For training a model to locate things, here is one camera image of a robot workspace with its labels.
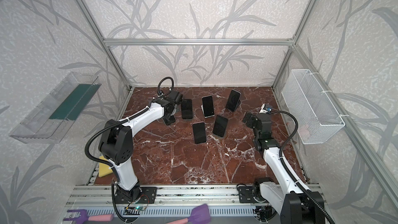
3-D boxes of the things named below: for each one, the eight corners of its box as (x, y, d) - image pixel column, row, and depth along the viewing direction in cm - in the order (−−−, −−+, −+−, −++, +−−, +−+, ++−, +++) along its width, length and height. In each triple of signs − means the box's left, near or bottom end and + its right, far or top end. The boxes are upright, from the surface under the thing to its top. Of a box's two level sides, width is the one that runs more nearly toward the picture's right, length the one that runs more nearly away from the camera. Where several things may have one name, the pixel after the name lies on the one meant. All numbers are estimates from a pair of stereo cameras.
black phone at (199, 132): (194, 145, 92) (192, 133, 81) (195, 134, 97) (193, 122, 85) (205, 145, 92) (205, 133, 81) (206, 134, 97) (205, 122, 85)
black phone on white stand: (204, 118, 104) (204, 105, 94) (202, 109, 109) (202, 96, 98) (214, 116, 105) (214, 104, 94) (211, 108, 110) (212, 95, 99)
